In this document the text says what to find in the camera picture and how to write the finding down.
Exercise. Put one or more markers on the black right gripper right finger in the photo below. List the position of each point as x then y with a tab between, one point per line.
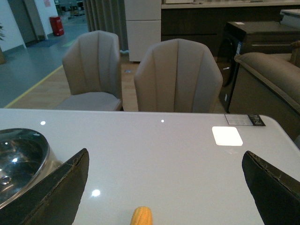
276	194

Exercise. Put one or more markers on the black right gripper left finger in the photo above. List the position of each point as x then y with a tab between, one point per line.
55	199

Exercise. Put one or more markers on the glass pot lid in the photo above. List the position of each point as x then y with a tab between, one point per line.
24	159

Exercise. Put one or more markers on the yellow corn cob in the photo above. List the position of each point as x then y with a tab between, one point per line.
142	216

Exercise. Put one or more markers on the stainless steel pot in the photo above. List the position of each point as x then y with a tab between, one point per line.
52	162

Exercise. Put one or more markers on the table label sticker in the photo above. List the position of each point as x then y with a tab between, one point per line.
244	119

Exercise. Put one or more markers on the beige sofa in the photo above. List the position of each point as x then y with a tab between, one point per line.
268	84

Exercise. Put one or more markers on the beige chair left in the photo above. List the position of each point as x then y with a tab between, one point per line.
93	70

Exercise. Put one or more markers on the beige chair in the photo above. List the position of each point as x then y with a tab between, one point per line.
93	70
178	76

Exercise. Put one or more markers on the beige chair right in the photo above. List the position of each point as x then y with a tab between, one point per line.
178	76

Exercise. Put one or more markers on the black appliance box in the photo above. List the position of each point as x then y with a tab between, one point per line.
268	37

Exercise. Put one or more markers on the red bin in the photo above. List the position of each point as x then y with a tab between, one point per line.
56	25

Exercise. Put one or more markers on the dark kitchen counter cabinet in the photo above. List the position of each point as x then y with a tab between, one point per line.
205	24

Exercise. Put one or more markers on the grey curtain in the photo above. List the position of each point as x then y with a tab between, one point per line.
107	15

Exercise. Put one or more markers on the white refrigerator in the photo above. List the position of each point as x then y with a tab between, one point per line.
143	22

